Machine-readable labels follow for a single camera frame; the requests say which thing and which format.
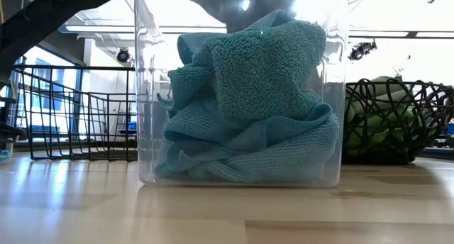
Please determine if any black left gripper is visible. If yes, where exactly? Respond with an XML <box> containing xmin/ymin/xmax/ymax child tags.
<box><xmin>170</xmin><ymin>0</ymin><xmax>296</xmax><ymax>35</ymax></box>

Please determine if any teal terry microfiber towel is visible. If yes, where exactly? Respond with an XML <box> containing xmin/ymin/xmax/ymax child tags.
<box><xmin>176</xmin><ymin>9</ymin><xmax>328</xmax><ymax>121</ymax></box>

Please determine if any black ceiling spotlight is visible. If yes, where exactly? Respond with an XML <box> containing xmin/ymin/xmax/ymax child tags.
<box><xmin>116</xmin><ymin>48</ymin><xmax>131</xmax><ymax>64</ymax></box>
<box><xmin>348</xmin><ymin>40</ymin><xmax>378</xmax><ymax>62</ymax></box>

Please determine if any long ceiling light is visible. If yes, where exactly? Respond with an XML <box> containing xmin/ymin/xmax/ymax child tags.
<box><xmin>348</xmin><ymin>30</ymin><xmax>454</xmax><ymax>39</ymax></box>
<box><xmin>58</xmin><ymin>23</ymin><xmax>228</xmax><ymax>35</ymax></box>

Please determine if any clear plastic bin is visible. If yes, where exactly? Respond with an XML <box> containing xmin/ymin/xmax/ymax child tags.
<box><xmin>133</xmin><ymin>0</ymin><xmax>350</xmax><ymax>187</ymax></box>

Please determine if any dark woven round basket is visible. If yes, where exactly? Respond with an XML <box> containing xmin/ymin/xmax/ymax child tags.
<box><xmin>342</xmin><ymin>77</ymin><xmax>454</xmax><ymax>166</ymax></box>

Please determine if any dark background shelf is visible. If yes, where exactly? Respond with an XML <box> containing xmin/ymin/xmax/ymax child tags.
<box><xmin>0</xmin><ymin>94</ymin><xmax>26</xmax><ymax>140</ymax></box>

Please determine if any black wire rectangular basket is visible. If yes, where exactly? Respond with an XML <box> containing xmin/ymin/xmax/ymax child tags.
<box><xmin>10</xmin><ymin>64</ymin><xmax>139</xmax><ymax>163</ymax></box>

